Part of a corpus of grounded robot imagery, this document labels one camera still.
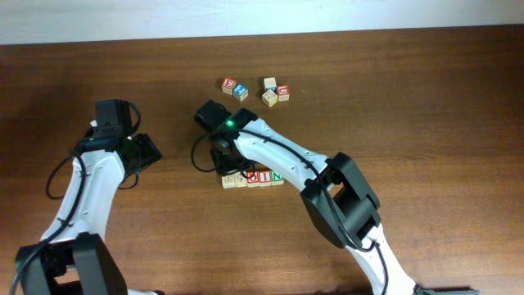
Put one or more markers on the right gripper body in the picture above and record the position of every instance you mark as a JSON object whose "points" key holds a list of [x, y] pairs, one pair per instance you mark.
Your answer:
{"points": [[227, 164]]}

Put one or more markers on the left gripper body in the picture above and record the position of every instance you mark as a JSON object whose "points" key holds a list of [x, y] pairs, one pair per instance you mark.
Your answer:
{"points": [[150, 152]]}

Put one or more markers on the cream block with red side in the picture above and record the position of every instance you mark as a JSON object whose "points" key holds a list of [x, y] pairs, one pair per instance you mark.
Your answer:
{"points": [[228, 181]]}

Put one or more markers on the cream block with blue side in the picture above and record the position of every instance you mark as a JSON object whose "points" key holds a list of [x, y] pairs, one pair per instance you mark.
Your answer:
{"points": [[240, 181]]}

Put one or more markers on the red letter O block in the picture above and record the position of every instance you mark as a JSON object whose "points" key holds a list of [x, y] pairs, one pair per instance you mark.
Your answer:
{"points": [[252, 179]]}

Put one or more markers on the red number 1 block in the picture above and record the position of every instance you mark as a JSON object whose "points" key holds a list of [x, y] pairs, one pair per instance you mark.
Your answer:
{"points": [[265, 178]]}

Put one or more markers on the green letter N block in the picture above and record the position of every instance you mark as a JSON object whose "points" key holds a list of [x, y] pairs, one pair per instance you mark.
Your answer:
{"points": [[277, 179]]}

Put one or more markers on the blue number 2 block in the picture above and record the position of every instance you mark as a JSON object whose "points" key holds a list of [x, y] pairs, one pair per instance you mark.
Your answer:
{"points": [[240, 92]]}

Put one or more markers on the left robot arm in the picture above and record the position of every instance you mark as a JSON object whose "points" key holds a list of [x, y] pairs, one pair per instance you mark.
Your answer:
{"points": [[71, 256]]}

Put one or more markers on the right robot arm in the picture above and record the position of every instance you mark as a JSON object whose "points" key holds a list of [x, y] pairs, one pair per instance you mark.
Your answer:
{"points": [[339, 200]]}

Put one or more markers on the cream picture block middle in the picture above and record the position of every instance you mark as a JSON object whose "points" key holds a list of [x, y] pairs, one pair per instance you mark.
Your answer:
{"points": [[269, 98]]}

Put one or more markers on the cream picture block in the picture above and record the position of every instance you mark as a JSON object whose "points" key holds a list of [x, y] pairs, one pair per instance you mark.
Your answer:
{"points": [[270, 84], [269, 98]]}

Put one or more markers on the red number 3 block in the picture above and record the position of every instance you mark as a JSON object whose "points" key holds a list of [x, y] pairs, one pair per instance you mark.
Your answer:
{"points": [[228, 85]]}

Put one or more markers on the cream picture block top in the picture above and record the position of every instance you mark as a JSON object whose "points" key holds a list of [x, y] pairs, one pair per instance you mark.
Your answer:
{"points": [[270, 84]]}

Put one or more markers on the red letter U block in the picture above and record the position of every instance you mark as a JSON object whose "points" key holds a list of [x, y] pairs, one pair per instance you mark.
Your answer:
{"points": [[283, 92]]}

